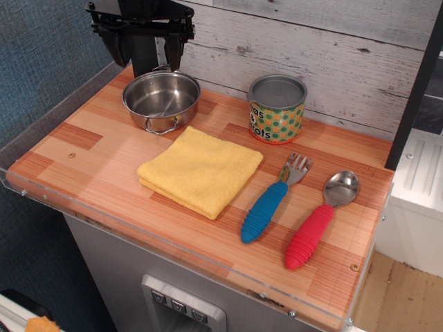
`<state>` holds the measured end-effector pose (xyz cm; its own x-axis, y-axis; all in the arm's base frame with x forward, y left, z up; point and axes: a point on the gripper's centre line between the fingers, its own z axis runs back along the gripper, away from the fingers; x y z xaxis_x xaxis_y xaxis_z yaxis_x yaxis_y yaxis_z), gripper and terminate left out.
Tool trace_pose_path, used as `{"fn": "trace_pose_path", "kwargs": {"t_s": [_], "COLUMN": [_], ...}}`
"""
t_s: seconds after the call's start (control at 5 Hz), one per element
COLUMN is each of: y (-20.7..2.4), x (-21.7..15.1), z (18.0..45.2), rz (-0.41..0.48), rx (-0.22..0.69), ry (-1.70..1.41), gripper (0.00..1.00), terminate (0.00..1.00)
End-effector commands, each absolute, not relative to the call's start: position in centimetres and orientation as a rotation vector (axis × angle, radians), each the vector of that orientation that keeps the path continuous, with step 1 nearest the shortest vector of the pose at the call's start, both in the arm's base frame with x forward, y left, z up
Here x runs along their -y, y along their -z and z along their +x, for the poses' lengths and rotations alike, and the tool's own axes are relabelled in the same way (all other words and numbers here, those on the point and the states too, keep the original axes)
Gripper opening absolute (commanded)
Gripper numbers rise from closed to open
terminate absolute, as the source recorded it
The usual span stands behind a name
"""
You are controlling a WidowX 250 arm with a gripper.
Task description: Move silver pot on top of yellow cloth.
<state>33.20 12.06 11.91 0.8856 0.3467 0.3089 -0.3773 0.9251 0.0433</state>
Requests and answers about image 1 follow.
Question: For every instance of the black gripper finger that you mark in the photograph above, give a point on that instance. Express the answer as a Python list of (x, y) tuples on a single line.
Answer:
[(117, 46), (173, 51)]

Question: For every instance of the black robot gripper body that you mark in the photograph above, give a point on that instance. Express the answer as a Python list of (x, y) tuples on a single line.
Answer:
[(146, 18)]

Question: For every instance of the silver steel pot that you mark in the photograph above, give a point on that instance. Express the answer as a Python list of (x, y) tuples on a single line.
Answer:
[(162, 100)]

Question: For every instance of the yellow folded rag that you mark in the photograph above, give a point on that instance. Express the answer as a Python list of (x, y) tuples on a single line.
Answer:
[(200, 172)]

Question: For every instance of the peas and carrots can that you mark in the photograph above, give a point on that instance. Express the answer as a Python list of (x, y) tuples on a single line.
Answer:
[(277, 104)]

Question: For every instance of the clear acrylic table guard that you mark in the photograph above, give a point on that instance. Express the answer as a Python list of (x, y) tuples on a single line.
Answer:
[(85, 166)]

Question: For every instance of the grey toy fridge cabinet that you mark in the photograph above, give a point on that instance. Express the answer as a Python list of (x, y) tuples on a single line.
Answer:
[(117, 266)]

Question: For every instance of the silver dispenser button panel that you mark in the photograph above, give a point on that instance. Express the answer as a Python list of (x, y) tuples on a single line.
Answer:
[(173, 309)]

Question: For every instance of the orange object bottom left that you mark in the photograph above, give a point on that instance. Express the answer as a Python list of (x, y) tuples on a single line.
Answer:
[(41, 324)]

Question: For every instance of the white toy sink unit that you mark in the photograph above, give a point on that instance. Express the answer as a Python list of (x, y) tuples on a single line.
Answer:
[(410, 230)]

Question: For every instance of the black vertical post left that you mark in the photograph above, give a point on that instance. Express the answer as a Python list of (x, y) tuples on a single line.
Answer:
[(144, 54)]

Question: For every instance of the black vertical post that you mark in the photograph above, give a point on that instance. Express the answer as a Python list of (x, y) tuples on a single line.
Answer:
[(144, 54), (417, 93)]

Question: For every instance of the blue handled fork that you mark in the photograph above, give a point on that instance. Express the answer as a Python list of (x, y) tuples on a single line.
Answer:
[(260, 215)]

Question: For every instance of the red handled spoon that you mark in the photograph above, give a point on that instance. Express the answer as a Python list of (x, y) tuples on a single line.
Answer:
[(341, 189)]

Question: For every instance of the black vertical post right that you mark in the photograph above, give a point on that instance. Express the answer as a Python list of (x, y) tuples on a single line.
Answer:
[(417, 93)]

